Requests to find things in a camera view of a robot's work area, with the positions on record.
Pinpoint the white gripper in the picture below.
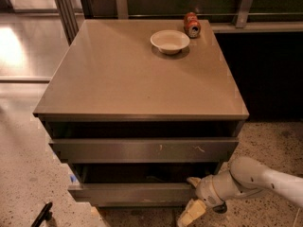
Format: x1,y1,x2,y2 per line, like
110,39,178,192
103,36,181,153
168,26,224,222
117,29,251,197
177,175,227,227

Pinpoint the grey drawer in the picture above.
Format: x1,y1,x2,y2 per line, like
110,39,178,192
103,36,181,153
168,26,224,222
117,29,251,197
69,163,218,208
49,138,239,164

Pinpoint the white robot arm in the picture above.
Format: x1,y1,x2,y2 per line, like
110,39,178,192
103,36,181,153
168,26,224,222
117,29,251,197
177,157,303,227

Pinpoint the grey top drawer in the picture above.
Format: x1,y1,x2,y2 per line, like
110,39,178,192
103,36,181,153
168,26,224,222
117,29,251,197
49,138,239,164

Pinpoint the black object bottom left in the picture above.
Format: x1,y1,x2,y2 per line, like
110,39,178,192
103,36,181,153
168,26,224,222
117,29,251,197
30,201,53,227

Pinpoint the white bowl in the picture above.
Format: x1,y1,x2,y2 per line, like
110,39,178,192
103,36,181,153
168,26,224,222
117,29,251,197
150,30,190,55

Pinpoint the orange soda can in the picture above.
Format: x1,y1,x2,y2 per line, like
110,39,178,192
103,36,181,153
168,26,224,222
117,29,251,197
184,12,201,38

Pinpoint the white cable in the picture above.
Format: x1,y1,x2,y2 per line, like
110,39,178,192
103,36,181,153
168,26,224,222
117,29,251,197
292,207,301,227

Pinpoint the metal rail shelf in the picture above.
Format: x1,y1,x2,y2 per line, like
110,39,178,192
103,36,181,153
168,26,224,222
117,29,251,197
210,22,303,33

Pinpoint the grey metal bracket right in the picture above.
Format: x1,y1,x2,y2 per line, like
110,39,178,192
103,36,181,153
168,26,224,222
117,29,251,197
234,0,254,28

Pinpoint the grey metal bracket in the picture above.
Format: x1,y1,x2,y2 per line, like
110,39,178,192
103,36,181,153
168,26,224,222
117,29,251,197
234,0,254,28
116,0,129,20

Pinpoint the grey metal bracket left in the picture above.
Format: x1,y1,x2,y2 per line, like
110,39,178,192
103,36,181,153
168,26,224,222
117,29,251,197
116,0,129,20

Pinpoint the grey metal post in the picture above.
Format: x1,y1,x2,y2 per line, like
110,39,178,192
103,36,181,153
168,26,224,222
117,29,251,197
54,0,79,44

